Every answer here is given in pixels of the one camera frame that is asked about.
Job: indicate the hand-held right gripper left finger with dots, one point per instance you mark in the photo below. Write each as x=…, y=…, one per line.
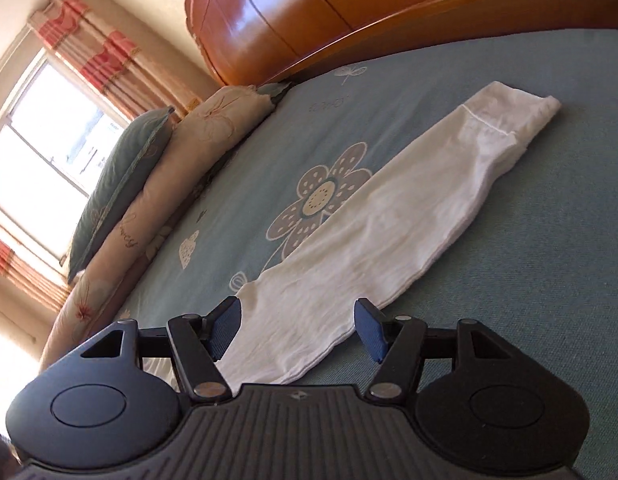
x=224, y=327

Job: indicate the window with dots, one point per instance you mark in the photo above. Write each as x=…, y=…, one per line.
x=39, y=150

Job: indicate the wooden bed headboard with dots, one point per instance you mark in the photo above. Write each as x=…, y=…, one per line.
x=339, y=10

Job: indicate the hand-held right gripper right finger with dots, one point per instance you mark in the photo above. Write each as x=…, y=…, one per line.
x=369, y=330

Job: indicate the teal pillow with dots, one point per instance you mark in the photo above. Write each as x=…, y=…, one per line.
x=114, y=195

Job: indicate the blue floral bed sheet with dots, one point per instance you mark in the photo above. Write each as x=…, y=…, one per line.
x=539, y=235

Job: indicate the white printed t-shirt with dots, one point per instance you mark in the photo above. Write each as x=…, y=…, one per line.
x=389, y=210

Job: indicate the pink floral folded quilt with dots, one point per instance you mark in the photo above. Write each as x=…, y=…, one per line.
x=154, y=200

